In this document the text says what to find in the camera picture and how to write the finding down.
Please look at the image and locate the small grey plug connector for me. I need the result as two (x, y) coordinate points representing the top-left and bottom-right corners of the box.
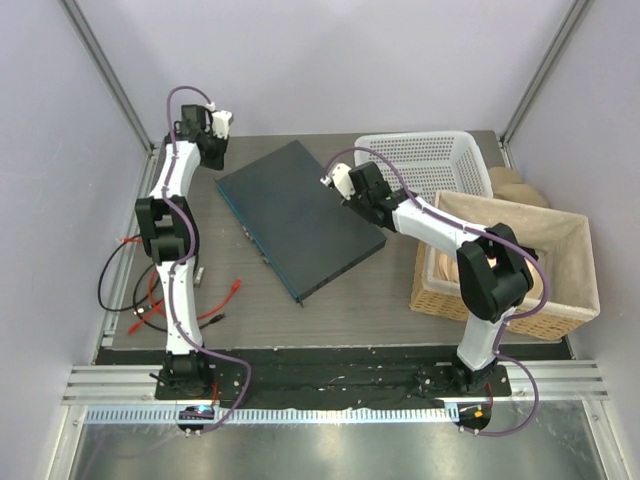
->
(194, 267), (205, 287)

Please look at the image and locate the black network cable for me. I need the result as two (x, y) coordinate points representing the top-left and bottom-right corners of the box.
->
(97, 239), (226, 332)

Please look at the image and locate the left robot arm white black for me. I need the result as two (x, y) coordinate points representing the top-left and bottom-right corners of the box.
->
(135, 103), (233, 399)

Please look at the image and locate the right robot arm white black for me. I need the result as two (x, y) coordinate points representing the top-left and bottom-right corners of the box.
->
(322, 162), (539, 395)

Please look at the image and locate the white perforated plastic basket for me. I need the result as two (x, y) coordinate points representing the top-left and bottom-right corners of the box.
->
(354, 131), (493, 204)

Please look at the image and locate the peach hat in basket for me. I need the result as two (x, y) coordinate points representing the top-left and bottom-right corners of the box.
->
(434, 250), (460, 284)

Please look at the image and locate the wicker basket with fabric liner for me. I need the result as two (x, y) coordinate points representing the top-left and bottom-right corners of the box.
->
(409, 188), (600, 342)

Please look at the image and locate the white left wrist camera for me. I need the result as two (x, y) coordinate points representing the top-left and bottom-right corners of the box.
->
(205, 102), (234, 140)

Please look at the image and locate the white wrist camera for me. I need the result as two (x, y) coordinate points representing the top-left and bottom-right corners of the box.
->
(205, 102), (234, 140)
(320, 163), (355, 200)

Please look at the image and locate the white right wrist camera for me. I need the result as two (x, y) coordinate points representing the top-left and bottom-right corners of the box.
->
(320, 163), (355, 200)

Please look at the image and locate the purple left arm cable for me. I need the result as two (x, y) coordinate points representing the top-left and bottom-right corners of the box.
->
(89, 85), (252, 459)

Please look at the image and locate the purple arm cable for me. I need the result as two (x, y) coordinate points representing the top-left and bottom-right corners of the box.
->
(89, 85), (252, 459)
(323, 147), (554, 436)

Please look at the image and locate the dark network switch box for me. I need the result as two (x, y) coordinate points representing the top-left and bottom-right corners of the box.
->
(217, 140), (387, 303)

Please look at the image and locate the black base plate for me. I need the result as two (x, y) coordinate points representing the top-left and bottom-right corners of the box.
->
(94, 344), (574, 401)

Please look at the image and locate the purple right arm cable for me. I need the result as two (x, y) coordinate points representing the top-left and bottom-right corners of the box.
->
(323, 147), (554, 436)

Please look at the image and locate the aluminium rail frame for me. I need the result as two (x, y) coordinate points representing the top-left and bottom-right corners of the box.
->
(47, 359), (634, 479)

